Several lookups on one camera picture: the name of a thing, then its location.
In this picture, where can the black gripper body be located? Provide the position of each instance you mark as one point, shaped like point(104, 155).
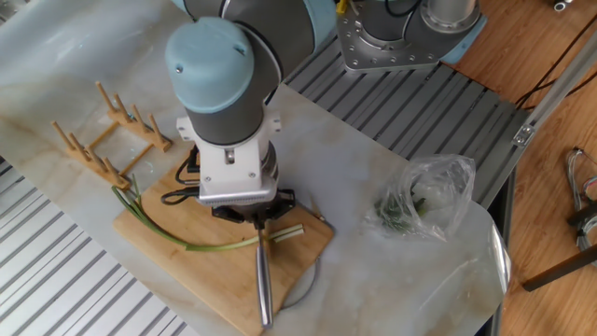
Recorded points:
point(280, 205)

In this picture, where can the green garlic stalk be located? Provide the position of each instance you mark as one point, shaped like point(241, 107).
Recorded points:
point(210, 246)

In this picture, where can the steel cleaver knife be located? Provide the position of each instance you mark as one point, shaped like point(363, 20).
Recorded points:
point(264, 280)

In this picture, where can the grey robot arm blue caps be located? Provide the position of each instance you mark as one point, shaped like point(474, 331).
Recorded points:
point(210, 65)

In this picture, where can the cut garlic stem piece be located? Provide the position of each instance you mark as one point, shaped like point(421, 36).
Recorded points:
point(287, 230)
point(289, 236)

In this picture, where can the chopped green garlic leaves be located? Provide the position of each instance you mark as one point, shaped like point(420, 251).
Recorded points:
point(392, 214)

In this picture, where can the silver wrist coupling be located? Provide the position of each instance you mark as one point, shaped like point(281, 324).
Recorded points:
point(271, 163)

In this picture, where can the wooden peg dish rack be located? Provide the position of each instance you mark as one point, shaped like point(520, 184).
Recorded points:
point(140, 132)

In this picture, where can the clear plastic bag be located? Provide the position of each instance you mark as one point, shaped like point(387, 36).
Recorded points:
point(448, 186)

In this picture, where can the yellow plastic piece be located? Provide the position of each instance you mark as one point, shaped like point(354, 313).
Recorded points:
point(341, 5)

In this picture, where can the black metal bar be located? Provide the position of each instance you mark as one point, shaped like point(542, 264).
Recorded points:
point(583, 214)
point(559, 268)

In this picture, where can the silver wrist camera bar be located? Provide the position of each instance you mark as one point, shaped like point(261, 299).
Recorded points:
point(238, 198)

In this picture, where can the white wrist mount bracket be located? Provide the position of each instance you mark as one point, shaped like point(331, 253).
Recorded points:
point(233, 177)

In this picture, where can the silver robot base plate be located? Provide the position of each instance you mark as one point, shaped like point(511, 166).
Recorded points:
point(364, 51)

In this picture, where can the aluminium frame post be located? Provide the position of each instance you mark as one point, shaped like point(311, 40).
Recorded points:
point(555, 91)

